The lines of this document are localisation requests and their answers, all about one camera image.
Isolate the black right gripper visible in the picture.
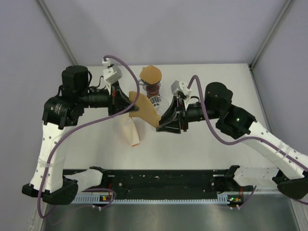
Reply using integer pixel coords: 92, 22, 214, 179
155, 97, 221, 134

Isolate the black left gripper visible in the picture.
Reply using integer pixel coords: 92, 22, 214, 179
78, 80, 138, 117

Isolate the brown paper coffee filter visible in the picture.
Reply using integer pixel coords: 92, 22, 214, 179
140, 65, 162, 85

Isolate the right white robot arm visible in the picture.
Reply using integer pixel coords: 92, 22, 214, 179
156, 82, 308, 200

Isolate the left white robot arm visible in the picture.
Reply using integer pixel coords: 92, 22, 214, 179
22, 64, 139, 205

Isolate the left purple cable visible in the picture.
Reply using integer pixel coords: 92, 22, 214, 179
37, 54, 142, 219

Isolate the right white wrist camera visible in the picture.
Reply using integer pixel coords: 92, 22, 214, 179
171, 80, 192, 109

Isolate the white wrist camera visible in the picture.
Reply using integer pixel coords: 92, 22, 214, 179
171, 80, 192, 109
102, 58, 122, 94

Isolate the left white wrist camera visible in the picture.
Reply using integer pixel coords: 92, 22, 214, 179
102, 58, 122, 94

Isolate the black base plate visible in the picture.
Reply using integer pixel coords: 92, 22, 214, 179
62, 167, 255, 200

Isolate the grey cable duct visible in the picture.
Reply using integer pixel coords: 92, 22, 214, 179
72, 193, 244, 206

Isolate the aluminium frame rail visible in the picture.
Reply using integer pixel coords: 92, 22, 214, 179
35, 0, 78, 65

